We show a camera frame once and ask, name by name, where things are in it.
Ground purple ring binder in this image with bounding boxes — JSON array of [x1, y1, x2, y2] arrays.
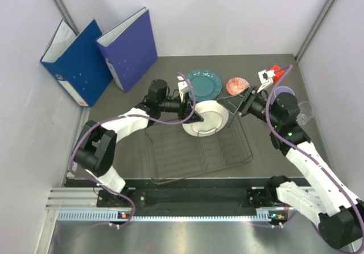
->
[[96, 7, 158, 92]]

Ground white plate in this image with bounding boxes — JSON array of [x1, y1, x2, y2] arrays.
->
[[182, 100, 229, 137]]

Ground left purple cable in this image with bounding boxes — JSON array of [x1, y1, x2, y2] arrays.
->
[[69, 71, 197, 223]]

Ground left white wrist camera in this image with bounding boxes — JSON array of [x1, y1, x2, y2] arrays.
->
[[177, 76, 191, 102]]

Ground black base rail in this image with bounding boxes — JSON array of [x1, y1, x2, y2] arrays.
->
[[96, 177, 313, 209]]

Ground red patterned bowl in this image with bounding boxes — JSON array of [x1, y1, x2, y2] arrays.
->
[[226, 77, 250, 96]]

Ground lilac plastic cup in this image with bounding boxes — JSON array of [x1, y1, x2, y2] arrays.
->
[[273, 86, 295, 101]]

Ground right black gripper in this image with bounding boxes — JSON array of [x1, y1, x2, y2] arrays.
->
[[217, 86, 280, 129]]

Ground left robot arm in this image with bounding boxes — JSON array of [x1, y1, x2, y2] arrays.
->
[[69, 74, 204, 207]]

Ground black wire dish rack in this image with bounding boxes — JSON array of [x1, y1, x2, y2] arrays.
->
[[145, 117, 253, 185]]

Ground grey cable duct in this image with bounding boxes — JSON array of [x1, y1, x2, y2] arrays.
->
[[57, 210, 288, 222]]

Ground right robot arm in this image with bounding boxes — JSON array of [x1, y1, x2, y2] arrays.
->
[[218, 87, 363, 249]]

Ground blue ring binder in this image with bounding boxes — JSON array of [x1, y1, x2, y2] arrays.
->
[[40, 20, 113, 107]]

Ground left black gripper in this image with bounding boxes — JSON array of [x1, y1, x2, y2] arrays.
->
[[159, 92, 204, 124]]

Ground clear drinking glass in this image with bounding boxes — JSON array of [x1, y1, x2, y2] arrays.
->
[[296, 101, 314, 126]]

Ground red cube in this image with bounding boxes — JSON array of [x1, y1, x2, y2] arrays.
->
[[270, 65, 284, 84]]

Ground teal plate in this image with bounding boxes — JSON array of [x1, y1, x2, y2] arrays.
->
[[187, 69, 222, 102]]

